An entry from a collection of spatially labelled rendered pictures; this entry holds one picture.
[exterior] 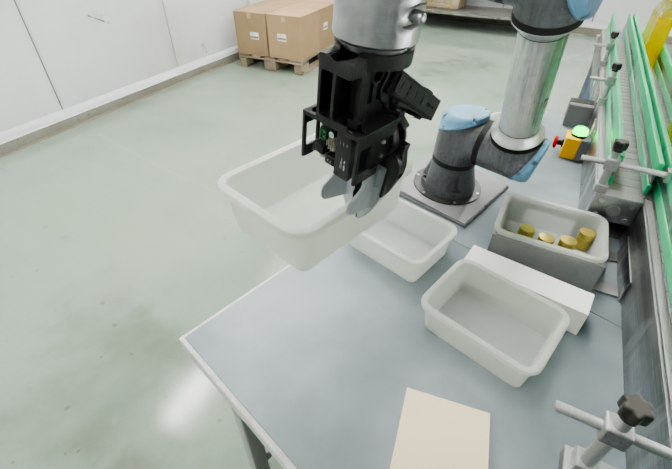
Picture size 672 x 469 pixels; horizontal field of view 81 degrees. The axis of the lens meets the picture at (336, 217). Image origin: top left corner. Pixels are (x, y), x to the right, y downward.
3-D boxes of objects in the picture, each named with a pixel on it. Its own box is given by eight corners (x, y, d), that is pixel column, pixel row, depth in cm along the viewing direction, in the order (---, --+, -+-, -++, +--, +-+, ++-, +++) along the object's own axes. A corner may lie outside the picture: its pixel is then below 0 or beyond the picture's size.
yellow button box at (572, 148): (581, 163, 127) (591, 142, 122) (556, 158, 130) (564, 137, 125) (582, 154, 132) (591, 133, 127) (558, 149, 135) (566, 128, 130)
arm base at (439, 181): (409, 183, 114) (415, 153, 108) (440, 164, 122) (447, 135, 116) (454, 208, 106) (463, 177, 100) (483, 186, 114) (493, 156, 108)
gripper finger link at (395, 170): (357, 186, 46) (366, 118, 40) (366, 179, 47) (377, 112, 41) (389, 205, 44) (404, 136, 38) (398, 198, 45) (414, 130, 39)
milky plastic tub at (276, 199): (220, 232, 56) (207, 180, 51) (331, 172, 69) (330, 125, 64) (303, 297, 46) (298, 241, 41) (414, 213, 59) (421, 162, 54)
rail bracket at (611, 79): (605, 106, 131) (623, 65, 123) (580, 102, 134) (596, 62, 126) (605, 102, 134) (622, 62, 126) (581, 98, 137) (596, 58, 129)
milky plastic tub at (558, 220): (591, 293, 84) (609, 263, 78) (483, 258, 92) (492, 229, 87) (593, 244, 96) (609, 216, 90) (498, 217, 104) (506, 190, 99)
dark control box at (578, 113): (585, 130, 146) (594, 108, 141) (561, 125, 149) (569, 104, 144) (586, 121, 152) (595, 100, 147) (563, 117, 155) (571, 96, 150)
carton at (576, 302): (576, 335, 76) (588, 315, 72) (457, 279, 87) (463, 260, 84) (582, 314, 80) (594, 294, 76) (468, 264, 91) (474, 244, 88)
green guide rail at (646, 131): (647, 195, 90) (665, 164, 85) (642, 193, 90) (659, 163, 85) (624, 29, 211) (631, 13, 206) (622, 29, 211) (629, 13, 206)
